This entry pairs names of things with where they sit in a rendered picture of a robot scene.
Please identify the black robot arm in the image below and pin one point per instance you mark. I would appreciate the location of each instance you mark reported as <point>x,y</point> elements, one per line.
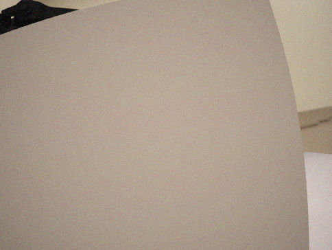
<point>27,12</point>

